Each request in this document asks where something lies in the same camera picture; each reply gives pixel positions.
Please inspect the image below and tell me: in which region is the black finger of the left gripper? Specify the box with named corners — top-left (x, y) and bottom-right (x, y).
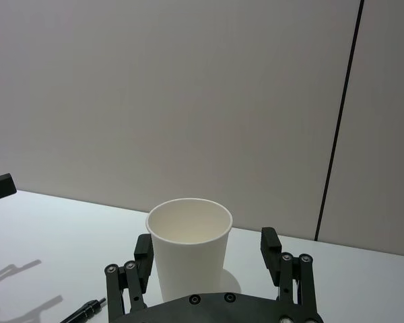
top-left (0, 172), bottom-right (18, 213)

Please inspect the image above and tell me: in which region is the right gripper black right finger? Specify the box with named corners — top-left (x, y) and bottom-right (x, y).
top-left (260, 227), bottom-right (319, 316)

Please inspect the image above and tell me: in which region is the black pen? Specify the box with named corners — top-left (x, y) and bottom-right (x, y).
top-left (58, 297), bottom-right (106, 323)

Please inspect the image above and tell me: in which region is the white paper cup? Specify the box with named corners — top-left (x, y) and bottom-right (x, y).
top-left (145, 198), bottom-right (234, 303)

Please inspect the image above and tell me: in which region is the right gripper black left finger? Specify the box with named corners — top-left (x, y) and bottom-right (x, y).
top-left (104, 234), bottom-right (154, 319)

